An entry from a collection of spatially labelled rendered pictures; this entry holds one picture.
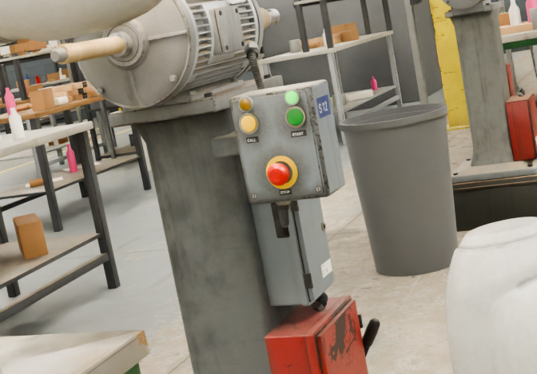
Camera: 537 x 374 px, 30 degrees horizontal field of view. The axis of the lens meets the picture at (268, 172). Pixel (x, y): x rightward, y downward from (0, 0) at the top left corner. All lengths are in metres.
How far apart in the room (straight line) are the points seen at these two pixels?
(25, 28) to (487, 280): 0.56
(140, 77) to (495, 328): 1.01
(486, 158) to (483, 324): 4.23
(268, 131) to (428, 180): 2.78
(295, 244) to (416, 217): 2.53
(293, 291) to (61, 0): 1.40
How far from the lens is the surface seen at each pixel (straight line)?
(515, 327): 1.08
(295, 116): 1.75
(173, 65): 1.87
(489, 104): 5.28
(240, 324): 2.11
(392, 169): 4.47
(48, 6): 0.75
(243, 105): 1.79
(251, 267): 2.06
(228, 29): 1.98
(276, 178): 1.76
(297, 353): 2.05
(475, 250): 1.11
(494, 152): 5.31
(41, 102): 7.75
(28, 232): 5.11
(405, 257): 4.59
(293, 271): 2.06
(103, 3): 0.73
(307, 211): 2.07
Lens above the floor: 1.24
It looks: 8 degrees down
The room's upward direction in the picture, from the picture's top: 11 degrees counter-clockwise
